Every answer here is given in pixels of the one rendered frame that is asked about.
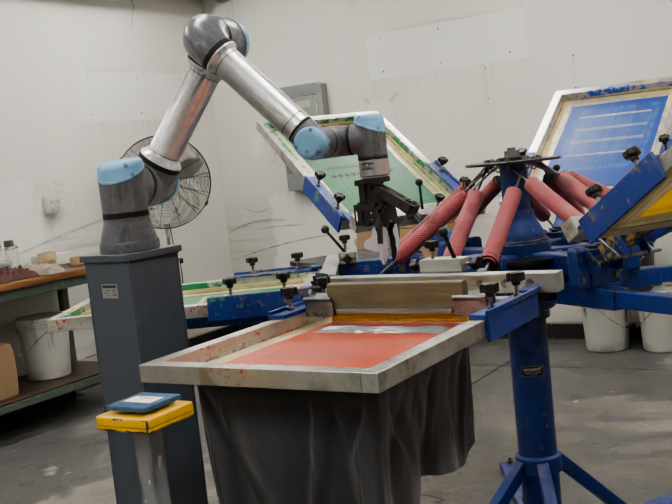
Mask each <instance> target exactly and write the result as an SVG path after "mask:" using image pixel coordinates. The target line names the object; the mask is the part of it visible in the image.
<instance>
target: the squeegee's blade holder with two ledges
mask: <svg viewBox="0 0 672 504"><path fill-rule="evenodd" d="M451 313H453V308H426V309H337V310H336V314H451Z"/></svg>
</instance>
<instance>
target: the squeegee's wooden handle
mask: <svg viewBox="0 0 672 504"><path fill-rule="evenodd" d="M326 288H327V297H331V298H332V300H333V303H334V312H335V313H336V310H337V309H426V308H453V312H455V310H454V301H453V299H452V295H468V288H467V281H466V280H465V279H463V280H420V281H376V282H333V283H328V284H327V287H326Z"/></svg>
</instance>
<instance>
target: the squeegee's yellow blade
mask: <svg viewBox="0 0 672 504"><path fill-rule="evenodd" d="M334 317H455V312H453V313H451V314H337V316H334Z"/></svg>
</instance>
